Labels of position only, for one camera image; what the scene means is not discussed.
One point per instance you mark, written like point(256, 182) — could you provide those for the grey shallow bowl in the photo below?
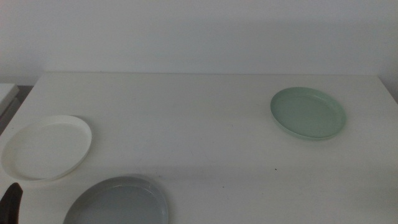
point(121, 205)

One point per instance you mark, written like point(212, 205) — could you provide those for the pale green shallow bowl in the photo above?
point(308, 113)

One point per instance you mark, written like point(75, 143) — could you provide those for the white shallow bowl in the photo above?
point(46, 149)

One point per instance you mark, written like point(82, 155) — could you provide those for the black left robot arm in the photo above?
point(11, 205)

